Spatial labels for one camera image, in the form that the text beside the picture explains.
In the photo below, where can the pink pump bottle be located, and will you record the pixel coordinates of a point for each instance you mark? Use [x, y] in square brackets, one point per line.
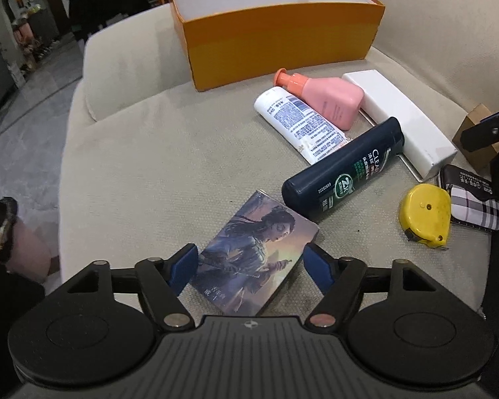
[332, 99]

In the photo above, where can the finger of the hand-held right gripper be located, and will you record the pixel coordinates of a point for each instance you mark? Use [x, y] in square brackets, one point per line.
[490, 131]

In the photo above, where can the beige sofa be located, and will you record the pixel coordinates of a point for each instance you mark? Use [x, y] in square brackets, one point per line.
[149, 153]

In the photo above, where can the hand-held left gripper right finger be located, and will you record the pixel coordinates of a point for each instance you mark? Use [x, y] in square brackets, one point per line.
[318, 268]

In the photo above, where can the white rectangular box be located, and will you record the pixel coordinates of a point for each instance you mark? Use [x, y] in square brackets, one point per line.
[399, 120]

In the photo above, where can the orange cardboard box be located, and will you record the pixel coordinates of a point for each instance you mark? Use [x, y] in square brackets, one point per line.
[274, 41]

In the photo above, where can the plaid wallet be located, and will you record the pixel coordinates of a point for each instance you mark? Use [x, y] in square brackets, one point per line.
[474, 210]

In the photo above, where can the illustrated card box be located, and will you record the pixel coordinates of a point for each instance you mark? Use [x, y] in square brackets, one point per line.
[253, 253]

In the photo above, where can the white printed tube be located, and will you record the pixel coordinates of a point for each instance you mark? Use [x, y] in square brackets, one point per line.
[293, 118]

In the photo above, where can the dark blue shampoo bottle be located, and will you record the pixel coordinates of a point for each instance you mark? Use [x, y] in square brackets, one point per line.
[341, 174]

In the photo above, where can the yellow tape measure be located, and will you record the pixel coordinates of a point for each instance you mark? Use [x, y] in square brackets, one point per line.
[426, 212]

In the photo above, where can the brown wooden block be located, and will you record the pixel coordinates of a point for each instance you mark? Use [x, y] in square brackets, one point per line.
[478, 113]

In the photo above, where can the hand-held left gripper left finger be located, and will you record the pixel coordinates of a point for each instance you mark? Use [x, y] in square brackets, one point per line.
[183, 267]

